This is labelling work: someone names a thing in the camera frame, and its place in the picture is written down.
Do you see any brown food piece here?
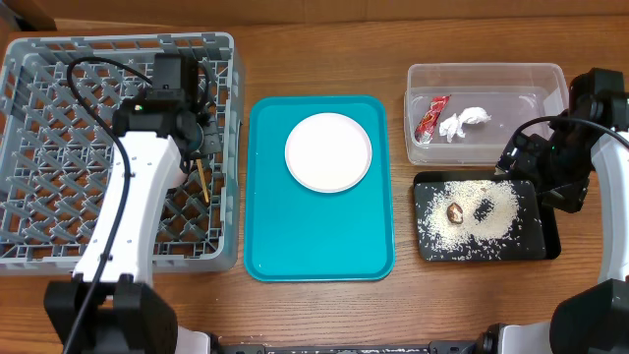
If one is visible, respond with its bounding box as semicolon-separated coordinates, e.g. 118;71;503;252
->
446;203;464;224

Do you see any white rice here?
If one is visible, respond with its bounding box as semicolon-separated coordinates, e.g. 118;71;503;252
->
416;179;542;261

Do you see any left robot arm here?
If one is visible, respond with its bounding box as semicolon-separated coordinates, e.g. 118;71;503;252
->
44;53;220;353

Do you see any clear plastic bin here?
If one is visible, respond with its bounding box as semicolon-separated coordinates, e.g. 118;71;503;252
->
403;62;576;167

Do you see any grey dish rack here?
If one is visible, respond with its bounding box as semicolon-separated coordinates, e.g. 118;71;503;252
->
1;32;245;276

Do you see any wooden chopstick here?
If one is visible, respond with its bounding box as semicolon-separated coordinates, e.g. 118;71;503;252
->
196;158;210;205

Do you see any red snack wrapper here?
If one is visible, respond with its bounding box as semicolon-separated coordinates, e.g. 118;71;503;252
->
415;95;450;144

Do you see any black tray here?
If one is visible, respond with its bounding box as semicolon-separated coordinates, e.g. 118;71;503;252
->
413;169;562;264

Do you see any large white plate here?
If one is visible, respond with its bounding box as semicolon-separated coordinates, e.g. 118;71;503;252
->
285;112;372;194

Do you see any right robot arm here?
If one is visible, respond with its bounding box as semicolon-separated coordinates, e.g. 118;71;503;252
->
474;68;628;353

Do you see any white tissue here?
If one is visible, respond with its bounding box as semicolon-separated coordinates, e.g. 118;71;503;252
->
438;107;491;143

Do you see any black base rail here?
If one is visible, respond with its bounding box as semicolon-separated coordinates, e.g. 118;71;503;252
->
211;338;497;354

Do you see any teal plastic tray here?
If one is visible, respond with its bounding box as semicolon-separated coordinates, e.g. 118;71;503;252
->
244;95;395;282

